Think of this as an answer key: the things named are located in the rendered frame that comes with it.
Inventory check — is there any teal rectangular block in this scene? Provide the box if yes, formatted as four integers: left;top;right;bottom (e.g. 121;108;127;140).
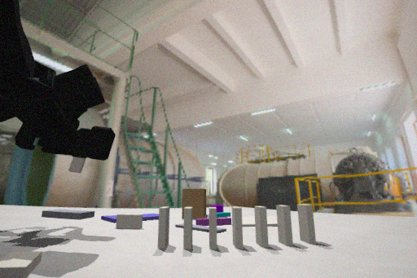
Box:
217;212;230;218

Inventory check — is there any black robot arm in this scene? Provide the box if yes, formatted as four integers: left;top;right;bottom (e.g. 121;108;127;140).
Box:
0;0;105;134

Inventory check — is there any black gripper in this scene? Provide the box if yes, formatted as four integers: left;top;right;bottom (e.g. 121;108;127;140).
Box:
15;111;116;161

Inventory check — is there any brown block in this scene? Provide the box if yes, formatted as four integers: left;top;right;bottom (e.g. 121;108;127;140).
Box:
182;189;206;218

